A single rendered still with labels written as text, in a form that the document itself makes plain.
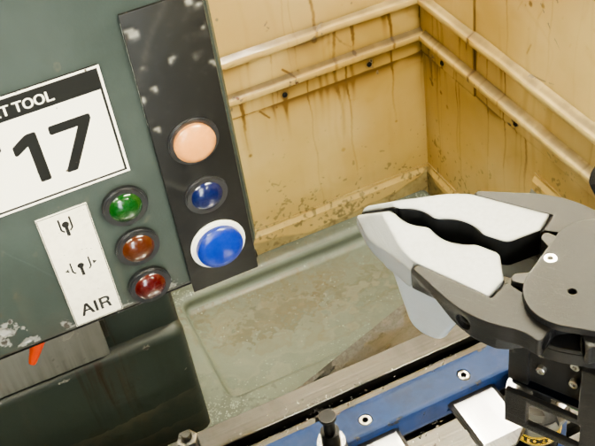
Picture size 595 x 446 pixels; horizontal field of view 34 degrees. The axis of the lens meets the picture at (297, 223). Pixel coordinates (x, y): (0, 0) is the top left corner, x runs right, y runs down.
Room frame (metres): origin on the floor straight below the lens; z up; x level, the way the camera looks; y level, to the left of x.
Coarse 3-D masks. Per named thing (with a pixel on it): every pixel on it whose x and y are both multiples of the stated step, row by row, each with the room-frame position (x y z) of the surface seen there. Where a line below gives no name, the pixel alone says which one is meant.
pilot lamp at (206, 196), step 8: (208, 184) 0.46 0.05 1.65; (216, 184) 0.46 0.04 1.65; (200, 192) 0.45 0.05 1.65; (208, 192) 0.45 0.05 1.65; (216, 192) 0.46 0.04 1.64; (192, 200) 0.45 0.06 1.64; (200, 200) 0.45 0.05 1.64; (208, 200) 0.45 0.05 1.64; (216, 200) 0.46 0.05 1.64; (200, 208) 0.45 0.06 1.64; (208, 208) 0.46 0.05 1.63
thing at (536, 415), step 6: (510, 378) 0.62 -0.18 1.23; (510, 384) 0.61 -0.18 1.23; (558, 402) 0.58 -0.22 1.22; (534, 408) 0.58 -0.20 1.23; (564, 408) 0.57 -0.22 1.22; (534, 414) 0.57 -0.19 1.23; (540, 414) 0.57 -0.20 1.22; (546, 414) 0.57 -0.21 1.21; (552, 414) 0.57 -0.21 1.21; (534, 420) 0.57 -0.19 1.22; (540, 420) 0.56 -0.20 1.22; (546, 420) 0.57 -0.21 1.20; (552, 420) 0.57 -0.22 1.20; (558, 420) 0.57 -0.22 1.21; (564, 420) 0.57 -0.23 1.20
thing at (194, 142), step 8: (184, 128) 0.45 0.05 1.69; (192, 128) 0.45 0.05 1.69; (200, 128) 0.45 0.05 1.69; (208, 128) 0.46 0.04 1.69; (176, 136) 0.45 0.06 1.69; (184, 136) 0.45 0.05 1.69; (192, 136) 0.45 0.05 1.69; (200, 136) 0.45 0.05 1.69; (208, 136) 0.45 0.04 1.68; (176, 144) 0.45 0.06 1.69; (184, 144) 0.45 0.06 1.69; (192, 144) 0.45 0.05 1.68; (200, 144) 0.45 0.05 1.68; (208, 144) 0.45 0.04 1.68; (176, 152) 0.45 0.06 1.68; (184, 152) 0.45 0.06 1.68; (192, 152) 0.45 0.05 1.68; (200, 152) 0.45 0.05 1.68; (208, 152) 0.45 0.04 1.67; (184, 160) 0.45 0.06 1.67; (192, 160) 0.45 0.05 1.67; (200, 160) 0.45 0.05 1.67
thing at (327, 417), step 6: (324, 414) 0.53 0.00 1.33; (330, 414) 0.53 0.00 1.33; (324, 420) 0.52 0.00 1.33; (330, 420) 0.52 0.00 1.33; (324, 426) 0.52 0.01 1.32; (330, 426) 0.52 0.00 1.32; (336, 426) 0.53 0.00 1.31; (324, 432) 0.53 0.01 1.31; (330, 432) 0.52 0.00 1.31; (336, 432) 0.52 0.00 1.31; (324, 438) 0.52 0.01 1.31; (330, 438) 0.52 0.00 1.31; (336, 438) 0.52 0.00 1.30; (324, 444) 0.52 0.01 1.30; (330, 444) 0.52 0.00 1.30; (336, 444) 0.52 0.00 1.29
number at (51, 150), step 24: (48, 120) 0.44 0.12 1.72; (72, 120) 0.44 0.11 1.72; (96, 120) 0.44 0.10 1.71; (0, 144) 0.43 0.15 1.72; (24, 144) 0.43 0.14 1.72; (48, 144) 0.43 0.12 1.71; (72, 144) 0.44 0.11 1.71; (96, 144) 0.44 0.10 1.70; (24, 168) 0.43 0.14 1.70; (48, 168) 0.43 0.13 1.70; (72, 168) 0.44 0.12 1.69; (96, 168) 0.44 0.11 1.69; (24, 192) 0.43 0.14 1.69
